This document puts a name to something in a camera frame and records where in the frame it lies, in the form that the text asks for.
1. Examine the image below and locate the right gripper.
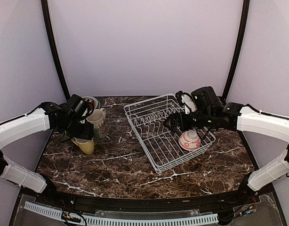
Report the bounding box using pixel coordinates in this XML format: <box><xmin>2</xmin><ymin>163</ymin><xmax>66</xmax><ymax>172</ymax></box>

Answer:
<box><xmin>163</xmin><ymin>109</ymin><xmax>214</xmax><ymax>132</ymax></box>

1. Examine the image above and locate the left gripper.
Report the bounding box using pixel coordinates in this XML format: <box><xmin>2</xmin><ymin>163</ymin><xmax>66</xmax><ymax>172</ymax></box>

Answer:
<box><xmin>60</xmin><ymin>115</ymin><xmax>94</xmax><ymax>140</ymax></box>

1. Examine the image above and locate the yellow mug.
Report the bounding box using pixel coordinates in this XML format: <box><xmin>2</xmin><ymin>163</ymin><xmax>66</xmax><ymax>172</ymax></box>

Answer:
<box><xmin>71</xmin><ymin>138</ymin><xmax>95</xmax><ymax>154</ymax></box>

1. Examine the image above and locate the teal patterned mug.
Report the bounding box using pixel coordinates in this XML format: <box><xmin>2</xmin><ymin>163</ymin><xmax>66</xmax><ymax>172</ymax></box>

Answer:
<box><xmin>86</xmin><ymin>108</ymin><xmax>106</xmax><ymax>139</ymax></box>

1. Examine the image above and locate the light teal plate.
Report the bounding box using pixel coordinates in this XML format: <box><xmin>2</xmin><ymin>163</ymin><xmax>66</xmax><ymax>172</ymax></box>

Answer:
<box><xmin>82</xmin><ymin>96</ymin><xmax>101</xmax><ymax>109</ymax></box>

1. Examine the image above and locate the dark red floral bowl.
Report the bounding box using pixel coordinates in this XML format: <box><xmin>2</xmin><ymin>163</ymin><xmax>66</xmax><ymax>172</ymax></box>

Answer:
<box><xmin>83</xmin><ymin>97</ymin><xmax>95</xmax><ymax>109</ymax></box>

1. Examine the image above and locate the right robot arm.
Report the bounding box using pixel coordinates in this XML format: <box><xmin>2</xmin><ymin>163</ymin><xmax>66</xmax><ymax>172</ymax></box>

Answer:
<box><xmin>163</xmin><ymin>86</ymin><xmax>289</xmax><ymax>204</ymax></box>

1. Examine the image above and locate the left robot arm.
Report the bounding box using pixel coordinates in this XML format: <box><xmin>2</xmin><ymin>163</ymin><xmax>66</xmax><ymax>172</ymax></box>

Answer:
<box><xmin>0</xmin><ymin>94</ymin><xmax>95</xmax><ymax>205</ymax></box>

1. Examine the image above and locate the pink and white cup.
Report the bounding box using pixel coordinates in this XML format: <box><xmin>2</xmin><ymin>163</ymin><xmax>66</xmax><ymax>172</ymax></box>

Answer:
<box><xmin>178</xmin><ymin>130</ymin><xmax>201</xmax><ymax>151</ymax></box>

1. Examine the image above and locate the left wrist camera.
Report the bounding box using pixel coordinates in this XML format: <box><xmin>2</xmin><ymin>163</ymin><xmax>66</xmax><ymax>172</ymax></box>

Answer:
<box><xmin>80</xmin><ymin>103</ymin><xmax>95</xmax><ymax>123</ymax></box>

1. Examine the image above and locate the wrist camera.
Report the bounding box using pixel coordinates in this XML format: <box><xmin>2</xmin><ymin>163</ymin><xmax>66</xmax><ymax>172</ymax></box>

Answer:
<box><xmin>175</xmin><ymin>91</ymin><xmax>196</xmax><ymax>114</ymax></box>
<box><xmin>80</xmin><ymin>103</ymin><xmax>95</xmax><ymax>123</ymax></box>

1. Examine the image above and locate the white wire dish rack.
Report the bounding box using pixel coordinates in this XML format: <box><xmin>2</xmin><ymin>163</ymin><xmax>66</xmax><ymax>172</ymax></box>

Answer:
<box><xmin>124</xmin><ymin>94</ymin><xmax>216</xmax><ymax>174</ymax></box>

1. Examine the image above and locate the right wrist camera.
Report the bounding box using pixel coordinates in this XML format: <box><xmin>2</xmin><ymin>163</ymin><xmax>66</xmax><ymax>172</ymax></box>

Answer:
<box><xmin>175</xmin><ymin>91</ymin><xmax>196</xmax><ymax>114</ymax></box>

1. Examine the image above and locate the black front rail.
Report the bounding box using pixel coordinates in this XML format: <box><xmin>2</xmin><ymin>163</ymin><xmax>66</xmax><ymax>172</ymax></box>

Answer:
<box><xmin>19</xmin><ymin>178</ymin><xmax>274</xmax><ymax>217</ymax></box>

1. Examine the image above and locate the white slotted cable duct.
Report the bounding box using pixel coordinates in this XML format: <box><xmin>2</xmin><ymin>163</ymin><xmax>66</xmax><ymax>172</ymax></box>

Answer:
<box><xmin>24</xmin><ymin>201</ymin><xmax>219</xmax><ymax>226</ymax></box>

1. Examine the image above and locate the left black frame post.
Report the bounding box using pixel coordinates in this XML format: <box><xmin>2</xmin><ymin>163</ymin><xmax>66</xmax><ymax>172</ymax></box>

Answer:
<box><xmin>41</xmin><ymin>0</ymin><xmax>70</xmax><ymax>100</ymax></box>

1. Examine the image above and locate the black frame post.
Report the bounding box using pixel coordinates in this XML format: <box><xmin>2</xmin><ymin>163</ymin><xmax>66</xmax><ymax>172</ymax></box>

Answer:
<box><xmin>41</xmin><ymin>0</ymin><xmax>70</xmax><ymax>100</ymax></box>
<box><xmin>222</xmin><ymin>0</ymin><xmax>250</xmax><ymax>100</ymax></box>

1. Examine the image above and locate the right black frame post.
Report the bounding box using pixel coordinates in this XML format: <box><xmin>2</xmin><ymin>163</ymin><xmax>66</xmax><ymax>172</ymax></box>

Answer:
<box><xmin>222</xmin><ymin>0</ymin><xmax>250</xmax><ymax>100</ymax></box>

